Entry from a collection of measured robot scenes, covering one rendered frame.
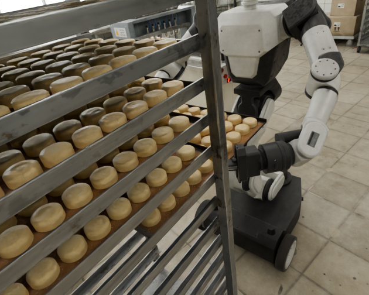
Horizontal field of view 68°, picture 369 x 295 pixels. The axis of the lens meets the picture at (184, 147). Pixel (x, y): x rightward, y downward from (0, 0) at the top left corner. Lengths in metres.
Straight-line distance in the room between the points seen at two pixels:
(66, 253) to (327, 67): 0.84
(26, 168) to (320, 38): 0.92
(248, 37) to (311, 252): 1.25
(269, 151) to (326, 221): 1.25
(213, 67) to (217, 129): 0.15
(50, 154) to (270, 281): 1.42
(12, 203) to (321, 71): 0.84
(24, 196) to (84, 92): 0.16
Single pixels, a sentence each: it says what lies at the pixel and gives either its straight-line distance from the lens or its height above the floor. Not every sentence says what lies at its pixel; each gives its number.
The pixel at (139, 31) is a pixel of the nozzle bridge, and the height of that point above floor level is 1.08.
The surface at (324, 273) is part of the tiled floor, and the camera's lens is 1.76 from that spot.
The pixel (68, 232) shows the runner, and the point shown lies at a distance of 0.47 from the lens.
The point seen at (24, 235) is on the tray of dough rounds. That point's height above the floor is 1.15.
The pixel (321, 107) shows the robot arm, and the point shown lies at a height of 1.05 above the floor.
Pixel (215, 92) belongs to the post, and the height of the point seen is 1.21.
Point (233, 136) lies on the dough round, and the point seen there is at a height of 0.97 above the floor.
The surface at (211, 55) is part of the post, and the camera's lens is 0.58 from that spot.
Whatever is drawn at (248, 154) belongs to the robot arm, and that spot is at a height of 0.99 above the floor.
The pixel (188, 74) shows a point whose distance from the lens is 2.22.
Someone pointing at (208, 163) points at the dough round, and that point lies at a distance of 0.79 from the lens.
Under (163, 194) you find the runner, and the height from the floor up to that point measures 1.05.
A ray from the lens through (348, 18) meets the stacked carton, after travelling 5.50.
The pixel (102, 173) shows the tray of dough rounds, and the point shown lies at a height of 1.15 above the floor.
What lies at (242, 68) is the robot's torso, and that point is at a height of 1.07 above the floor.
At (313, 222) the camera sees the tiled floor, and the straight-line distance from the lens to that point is 1.97.
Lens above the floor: 1.44
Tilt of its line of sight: 32 degrees down
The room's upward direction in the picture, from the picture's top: 10 degrees counter-clockwise
